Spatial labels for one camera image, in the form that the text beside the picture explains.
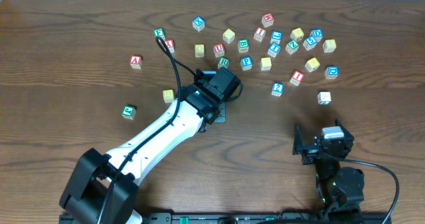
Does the green B block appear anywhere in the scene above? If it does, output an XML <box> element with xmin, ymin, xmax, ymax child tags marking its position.
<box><xmin>238</xmin><ymin>39</ymin><xmax>250</xmax><ymax>53</ymax></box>

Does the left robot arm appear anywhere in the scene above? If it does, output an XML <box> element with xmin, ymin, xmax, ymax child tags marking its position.
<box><xmin>59</xmin><ymin>68</ymin><xmax>243</xmax><ymax>224</ymax></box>

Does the yellow S block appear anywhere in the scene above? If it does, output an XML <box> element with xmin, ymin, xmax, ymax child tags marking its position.
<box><xmin>260</xmin><ymin>57</ymin><xmax>272</xmax><ymax>71</ymax></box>

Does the blue 5 block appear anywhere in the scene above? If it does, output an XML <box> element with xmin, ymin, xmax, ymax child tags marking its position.
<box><xmin>303</xmin><ymin>37</ymin><xmax>317</xmax><ymax>51</ymax></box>

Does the yellow block top centre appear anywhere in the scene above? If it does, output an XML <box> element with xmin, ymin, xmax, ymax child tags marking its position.
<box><xmin>222</xmin><ymin>29</ymin><xmax>236</xmax><ymax>44</ymax></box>

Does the yellow K block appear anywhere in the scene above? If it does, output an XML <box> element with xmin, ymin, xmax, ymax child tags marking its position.
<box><xmin>305</xmin><ymin>57</ymin><xmax>320</xmax><ymax>72</ymax></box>

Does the blue T block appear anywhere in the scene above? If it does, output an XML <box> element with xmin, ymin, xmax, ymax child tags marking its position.
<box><xmin>268</xmin><ymin>43</ymin><xmax>282</xmax><ymax>58</ymax></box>

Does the yellow block near left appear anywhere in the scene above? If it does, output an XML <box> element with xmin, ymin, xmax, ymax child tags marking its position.
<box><xmin>163</xmin><ymin>89</ymin><xmax>175</xmax><ymax>103</ymax></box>

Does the blue D block upper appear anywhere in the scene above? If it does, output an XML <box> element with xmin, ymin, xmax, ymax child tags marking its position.
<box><xmin>309</xmin><ymin>29</ymin><xmax>323</xmax><ymax>42</ymax></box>

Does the red U block upper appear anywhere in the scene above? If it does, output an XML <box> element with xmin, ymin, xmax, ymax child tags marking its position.
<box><xmin>213</xmin><ymin>43</ymin><xmax>225</xmax><ymax>58</ymax></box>

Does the red A block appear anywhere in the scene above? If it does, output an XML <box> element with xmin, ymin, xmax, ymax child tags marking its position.
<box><xmin>129</xmin><ymin>55</ymin><xmax>143</xmax><ymax>69</ymax></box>

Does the blue d block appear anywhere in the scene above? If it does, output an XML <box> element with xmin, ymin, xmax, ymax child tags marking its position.
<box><xmin>325</xmin><ymin>66</ymin><xmax>339</xmax><ymax>79</ymax></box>
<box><xmin>309</xmin><ymin>29</ymin><xmax>323</xmax><ymax>42</ymax></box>

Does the red I block upper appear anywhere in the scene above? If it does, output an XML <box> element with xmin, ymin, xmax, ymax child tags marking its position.
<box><xmin>254</xmin><ymin>27</ymin><xmax>266</xmax><ymax>42</ymax></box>

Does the plain L block green 7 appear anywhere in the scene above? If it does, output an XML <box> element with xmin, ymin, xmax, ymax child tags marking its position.
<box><xmin>317</xmin><ymin>92</ymin><xmax>331</xmax><ymax>105</ymax></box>

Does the green F block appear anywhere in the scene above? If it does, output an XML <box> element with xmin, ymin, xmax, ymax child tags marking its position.
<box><xmin>153</xmin><ymin>27</ymin><xmax>165</xmax><ymax>40</ymax></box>

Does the green Z block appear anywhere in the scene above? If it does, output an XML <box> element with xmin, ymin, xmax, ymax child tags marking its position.
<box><xmin>286</xmin><ymin>40</ymin><xmax>299</xmax><ymax>55</ymax></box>

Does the green J block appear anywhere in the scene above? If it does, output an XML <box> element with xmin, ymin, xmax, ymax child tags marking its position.
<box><xmin>122</xmin><ymin>105</ymin><xmax>137</xmax><ymax>120</ymax></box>

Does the yellow block centre left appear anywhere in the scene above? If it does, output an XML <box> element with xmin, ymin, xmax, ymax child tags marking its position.
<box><xmin>195</xmin><ymin>44</ymin><xmax>205</xmax><ymax>58</ymax></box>

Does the blue 2 block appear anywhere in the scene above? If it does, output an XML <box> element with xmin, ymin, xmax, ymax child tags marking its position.
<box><xmin>271</xmin><ymin>82</ymin><xmax>284</xmax><ymax>96</ymax></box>

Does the blue P block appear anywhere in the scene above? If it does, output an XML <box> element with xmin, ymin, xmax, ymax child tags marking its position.
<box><xmin>240</xmin><ymin>56</ymin><xmax>253</xmax><ymax>71</ymax></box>

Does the green R block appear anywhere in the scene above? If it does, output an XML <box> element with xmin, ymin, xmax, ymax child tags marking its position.
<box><xmin>218</xmin><ymin>56</ymin><xmax>230</xmax><ymax>68</ymax></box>

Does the blue L block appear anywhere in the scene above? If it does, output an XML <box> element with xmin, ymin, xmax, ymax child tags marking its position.
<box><xmin>270</xmin><ymin>31</ymin><xmax>283</xmax><ymax>44</ymax></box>

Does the yellow B block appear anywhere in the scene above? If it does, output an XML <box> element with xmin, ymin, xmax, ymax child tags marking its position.
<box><xmin>323</xmin><ymin>39</ymin><xmax>337</xmax><ymax>53</ymax></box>

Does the red I block lower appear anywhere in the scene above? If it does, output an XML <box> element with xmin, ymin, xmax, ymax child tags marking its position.
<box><xmin>290</xmin><ymin>70</ymin><xmax>305</xmax><ymax>86</ymax></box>

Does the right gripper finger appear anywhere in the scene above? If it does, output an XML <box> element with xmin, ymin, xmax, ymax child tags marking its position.
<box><xmin>292</xmin><ymin>124</ymin><xmax>303</xmax><ymax>155</ymax></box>
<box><xmin>335</xmin><ymin>118</ymin><xmax>355</xmax><ymax>146</ymax></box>

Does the red i block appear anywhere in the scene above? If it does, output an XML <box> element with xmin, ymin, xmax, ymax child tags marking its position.
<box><xmin>290</xmin><ymin>70</ymin><xmax>305</xmax><ymax>86</ymax></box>
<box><xmin>254</xmin><ymin>27</ymin><xmax>266</xmax><ymax>42</ymax></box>

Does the blue X block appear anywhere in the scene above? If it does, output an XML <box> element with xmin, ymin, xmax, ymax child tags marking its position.
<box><xmin>192</xmin><ymin>17</ymin><xmax>205</xmax><ymax>32</ymax></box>

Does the red H block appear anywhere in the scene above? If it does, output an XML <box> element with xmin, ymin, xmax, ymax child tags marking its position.
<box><xmin>261</xmin><ymin>13</ymin><xmax>274</xmax><ymax>28</ymax></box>

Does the yellow block top right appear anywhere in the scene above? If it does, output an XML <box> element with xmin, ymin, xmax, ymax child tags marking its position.
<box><xmin>290</xmin><ymin>27</ymin><xmax>304</xmax><ymax>42</ymax></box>

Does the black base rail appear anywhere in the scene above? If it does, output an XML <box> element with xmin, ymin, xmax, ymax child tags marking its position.
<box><xmin>58</xmin><ymin>211</ymin><xmax>392</xmax><ymax>224</ymax></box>

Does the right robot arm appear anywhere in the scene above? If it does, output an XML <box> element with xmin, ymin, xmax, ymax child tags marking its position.
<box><xmin>292</xmin><ymin>119</ymin><xmax>365</xmax><ymax>221</ymax></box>

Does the blue D block lower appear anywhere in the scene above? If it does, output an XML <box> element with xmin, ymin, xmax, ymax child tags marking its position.
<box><xmin>325</xmin><ymin>66</ymin><xmax>339</xmax><ymax>79</ymax></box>

